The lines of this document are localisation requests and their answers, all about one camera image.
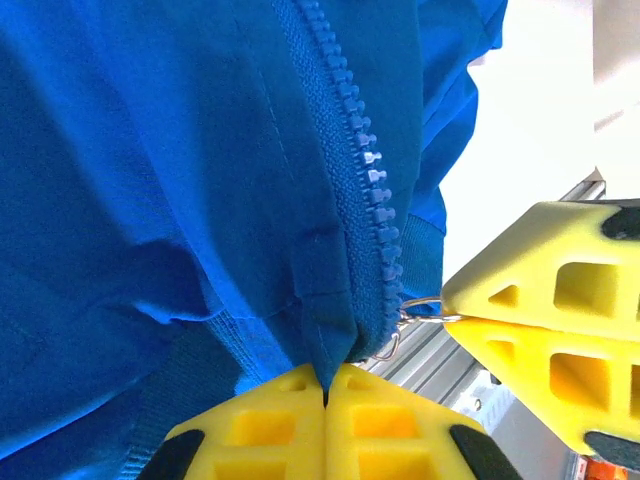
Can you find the blue red white zip jacket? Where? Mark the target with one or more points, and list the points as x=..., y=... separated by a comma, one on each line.
x=175, y=175

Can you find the aluminium extrusion base frame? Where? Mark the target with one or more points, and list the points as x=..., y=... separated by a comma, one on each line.
x=435, y=360

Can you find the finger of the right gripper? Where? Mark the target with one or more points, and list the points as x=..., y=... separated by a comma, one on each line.
x=540, y=260
x=530, y=370

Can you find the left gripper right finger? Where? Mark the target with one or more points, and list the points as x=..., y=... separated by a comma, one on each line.
x=385, y=435

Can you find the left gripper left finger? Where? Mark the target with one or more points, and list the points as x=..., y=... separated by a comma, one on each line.
x=270, y=435

